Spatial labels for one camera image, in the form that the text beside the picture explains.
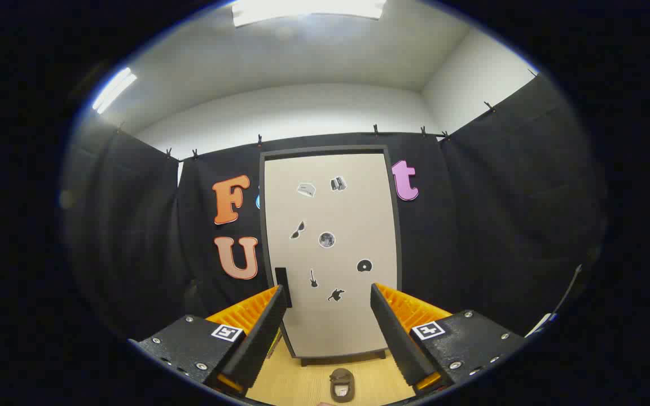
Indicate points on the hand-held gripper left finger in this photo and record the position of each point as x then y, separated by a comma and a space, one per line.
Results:
260, 344

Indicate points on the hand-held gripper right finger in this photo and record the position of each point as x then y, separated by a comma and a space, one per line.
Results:
398, 344

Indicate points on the brown fuzzy shoe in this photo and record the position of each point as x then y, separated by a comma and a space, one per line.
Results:
341, 378

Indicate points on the dark grey shoe cabinet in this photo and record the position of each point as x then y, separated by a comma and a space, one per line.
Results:
325, 150

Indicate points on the black backdrop cloth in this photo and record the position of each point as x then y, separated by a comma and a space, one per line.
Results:
471, 225

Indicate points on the row of black cloth clips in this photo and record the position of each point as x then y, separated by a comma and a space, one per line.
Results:
376, 131

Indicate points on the wide ceiling light panel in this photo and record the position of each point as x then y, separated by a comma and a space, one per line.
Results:
302, 8

